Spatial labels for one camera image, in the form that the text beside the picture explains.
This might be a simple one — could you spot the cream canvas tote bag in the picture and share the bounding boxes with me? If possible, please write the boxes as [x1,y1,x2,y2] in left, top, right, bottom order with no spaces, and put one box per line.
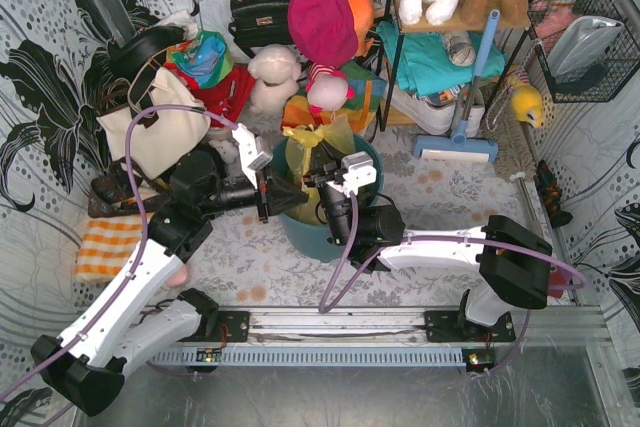
[98,67,210,178]

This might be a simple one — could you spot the orange plush toy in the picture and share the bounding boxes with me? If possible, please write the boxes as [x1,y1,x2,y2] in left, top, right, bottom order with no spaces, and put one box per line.
[347,0,374,57]

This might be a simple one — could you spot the white pink plush toy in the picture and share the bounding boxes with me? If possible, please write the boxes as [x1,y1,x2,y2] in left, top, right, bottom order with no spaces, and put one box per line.
[306,63,356,115]

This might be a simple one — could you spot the red cloth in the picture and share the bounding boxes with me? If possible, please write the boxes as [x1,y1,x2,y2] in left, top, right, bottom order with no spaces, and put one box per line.
[191,64,256,121]

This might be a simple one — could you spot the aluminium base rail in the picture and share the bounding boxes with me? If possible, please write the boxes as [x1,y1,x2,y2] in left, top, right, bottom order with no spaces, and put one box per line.
[74,304,611,348]

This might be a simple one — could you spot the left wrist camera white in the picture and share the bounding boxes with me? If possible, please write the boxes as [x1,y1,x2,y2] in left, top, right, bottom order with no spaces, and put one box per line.
[232,123,273,189]

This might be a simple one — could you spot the pink plush limb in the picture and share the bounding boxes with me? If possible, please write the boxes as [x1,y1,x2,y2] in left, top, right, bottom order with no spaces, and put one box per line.
[165,265,190,288]

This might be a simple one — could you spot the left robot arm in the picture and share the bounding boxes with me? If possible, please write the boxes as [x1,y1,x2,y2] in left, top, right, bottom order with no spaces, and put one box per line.
[31,149,308,416]

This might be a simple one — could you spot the orange checkered cloth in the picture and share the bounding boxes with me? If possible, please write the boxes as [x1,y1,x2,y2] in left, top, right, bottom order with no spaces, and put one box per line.
[75,215,142,282]

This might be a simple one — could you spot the purple orange sock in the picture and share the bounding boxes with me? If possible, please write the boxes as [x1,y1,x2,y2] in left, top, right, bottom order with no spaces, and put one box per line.
[548,268,571,299]

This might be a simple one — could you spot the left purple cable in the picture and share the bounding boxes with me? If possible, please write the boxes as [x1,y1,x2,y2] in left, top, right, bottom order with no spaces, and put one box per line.
[0,104,241,418]

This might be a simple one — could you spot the rainbow striped bag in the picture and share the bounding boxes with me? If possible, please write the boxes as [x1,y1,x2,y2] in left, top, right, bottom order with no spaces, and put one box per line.
[280,61,387,133]

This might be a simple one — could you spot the purple cable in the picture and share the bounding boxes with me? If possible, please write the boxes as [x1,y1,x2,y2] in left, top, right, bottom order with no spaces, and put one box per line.
[317,190,589,374]
[0,104,241,418]

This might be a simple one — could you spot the black wire basket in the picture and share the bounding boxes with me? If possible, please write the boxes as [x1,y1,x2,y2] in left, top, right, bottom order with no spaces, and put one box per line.
[528,0,639,104]

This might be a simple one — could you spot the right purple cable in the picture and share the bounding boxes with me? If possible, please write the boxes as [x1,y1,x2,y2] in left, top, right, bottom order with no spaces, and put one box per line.
[317,190,589,374]

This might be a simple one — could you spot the teal trash bin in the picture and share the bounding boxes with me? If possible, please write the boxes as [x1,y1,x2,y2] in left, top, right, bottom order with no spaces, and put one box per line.
[271,134,384,262]

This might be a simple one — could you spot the yellow plush duck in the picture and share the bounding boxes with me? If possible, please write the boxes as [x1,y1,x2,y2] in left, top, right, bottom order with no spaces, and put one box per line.
[506,69,544,128]

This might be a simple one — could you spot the magenta cloth bag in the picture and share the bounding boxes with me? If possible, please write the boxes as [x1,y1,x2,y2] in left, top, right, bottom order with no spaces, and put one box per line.
[287,0,358,67]

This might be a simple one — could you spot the silver foil pouch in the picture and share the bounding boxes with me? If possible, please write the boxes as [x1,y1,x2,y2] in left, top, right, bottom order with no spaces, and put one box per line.
[547,16,625,77]

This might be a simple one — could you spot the colourful printed bag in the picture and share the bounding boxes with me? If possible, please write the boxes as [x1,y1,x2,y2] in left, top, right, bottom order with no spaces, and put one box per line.
[164,30,234,89]

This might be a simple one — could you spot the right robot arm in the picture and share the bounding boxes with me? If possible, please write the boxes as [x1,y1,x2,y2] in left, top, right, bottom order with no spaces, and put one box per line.
[303,141,552,343]

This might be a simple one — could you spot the grey patterned shoe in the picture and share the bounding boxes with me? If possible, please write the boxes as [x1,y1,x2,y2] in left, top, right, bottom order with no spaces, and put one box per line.
[440,31,476,67]

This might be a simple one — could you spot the grey chenille mop head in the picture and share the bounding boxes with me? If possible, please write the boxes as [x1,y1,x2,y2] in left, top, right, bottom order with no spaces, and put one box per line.
[488,107,536,181]

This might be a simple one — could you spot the yellow trash bag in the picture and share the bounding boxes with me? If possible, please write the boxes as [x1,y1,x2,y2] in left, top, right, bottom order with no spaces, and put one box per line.
[283,115,355,225]

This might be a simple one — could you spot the white sneakers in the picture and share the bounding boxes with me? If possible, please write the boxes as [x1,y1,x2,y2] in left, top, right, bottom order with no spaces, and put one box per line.
[391,90,485,138]

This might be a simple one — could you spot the cream plush lamb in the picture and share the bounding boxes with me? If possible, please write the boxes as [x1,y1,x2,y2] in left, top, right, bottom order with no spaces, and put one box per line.
[248,44,302,115]

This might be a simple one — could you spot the black leather handbag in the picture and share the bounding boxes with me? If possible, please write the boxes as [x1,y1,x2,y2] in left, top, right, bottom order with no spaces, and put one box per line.
[228,0,294,59]

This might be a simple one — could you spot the blue floor mop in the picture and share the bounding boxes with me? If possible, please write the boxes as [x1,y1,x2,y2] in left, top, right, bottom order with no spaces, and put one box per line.
[414,9,501,163]

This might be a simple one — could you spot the teal folded towel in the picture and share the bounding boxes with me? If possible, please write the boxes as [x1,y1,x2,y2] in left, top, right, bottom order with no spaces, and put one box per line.
[376,21,506,96]

